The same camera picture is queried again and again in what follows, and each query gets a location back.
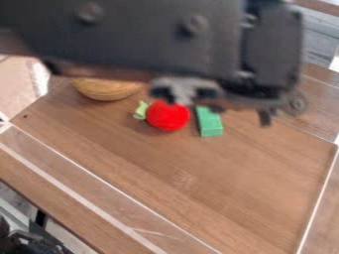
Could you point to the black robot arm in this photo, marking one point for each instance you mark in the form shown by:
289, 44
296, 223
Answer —
221, 53

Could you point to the clear acrylic table barrier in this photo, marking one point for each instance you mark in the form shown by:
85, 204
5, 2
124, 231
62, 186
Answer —
137, 191

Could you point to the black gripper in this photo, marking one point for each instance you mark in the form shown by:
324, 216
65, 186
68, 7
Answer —
264, 83

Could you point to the green rectangular block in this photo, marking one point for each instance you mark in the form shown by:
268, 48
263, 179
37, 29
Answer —
209, 122

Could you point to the wooden bowl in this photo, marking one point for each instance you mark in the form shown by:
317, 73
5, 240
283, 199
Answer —
104, 89

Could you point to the black clamp under table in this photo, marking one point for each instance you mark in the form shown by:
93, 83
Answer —
22, 237

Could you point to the red plush strawberry toy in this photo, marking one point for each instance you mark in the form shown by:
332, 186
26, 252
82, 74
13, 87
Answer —
164, 116

